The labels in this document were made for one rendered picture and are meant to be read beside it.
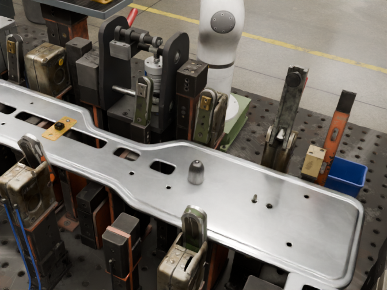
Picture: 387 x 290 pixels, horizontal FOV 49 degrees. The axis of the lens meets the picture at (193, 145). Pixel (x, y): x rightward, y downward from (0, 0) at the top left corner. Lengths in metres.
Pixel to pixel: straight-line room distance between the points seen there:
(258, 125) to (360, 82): 1.96
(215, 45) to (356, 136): 0.64
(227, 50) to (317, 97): 1.91
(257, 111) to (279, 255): 0.91
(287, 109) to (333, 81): 2.48
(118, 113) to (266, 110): 0.70
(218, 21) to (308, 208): 0.55
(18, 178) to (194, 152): 0.36
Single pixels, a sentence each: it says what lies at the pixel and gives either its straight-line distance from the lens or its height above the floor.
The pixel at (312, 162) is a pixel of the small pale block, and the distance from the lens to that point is 0.89.
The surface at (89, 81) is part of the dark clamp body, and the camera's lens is 1.11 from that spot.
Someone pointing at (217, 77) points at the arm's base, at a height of 0.94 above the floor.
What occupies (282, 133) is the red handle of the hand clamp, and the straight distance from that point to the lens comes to 0.90.
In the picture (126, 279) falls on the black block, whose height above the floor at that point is 0.88.
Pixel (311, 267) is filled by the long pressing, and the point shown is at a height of 1.00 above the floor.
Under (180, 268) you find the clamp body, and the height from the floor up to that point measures 1.04.
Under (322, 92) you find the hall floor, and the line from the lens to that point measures 3.19.
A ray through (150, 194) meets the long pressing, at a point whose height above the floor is 1.00.
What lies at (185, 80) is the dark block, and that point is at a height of 1.10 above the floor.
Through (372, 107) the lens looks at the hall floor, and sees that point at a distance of 3.17.
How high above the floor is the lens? 1.61
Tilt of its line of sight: 40 degrees down
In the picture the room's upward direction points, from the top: 4 degrees clockwise
